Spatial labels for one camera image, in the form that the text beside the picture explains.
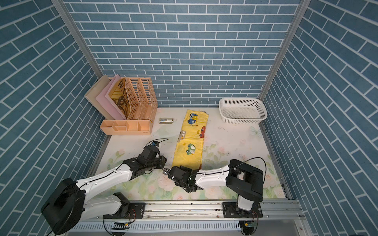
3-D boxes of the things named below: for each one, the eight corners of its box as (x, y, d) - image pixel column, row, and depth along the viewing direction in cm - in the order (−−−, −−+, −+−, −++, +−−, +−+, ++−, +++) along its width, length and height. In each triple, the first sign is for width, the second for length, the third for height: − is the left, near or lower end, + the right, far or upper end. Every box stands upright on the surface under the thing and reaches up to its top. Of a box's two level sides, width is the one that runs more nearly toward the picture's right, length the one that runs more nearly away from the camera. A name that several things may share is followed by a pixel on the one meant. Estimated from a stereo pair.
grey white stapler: (159, 124, 112) (159, 121, 110) (160, 119, 115) (159, 117, 113) (172, 124, 112) (172, 121, 110) (173, 120, 115) (172, 117, 113)
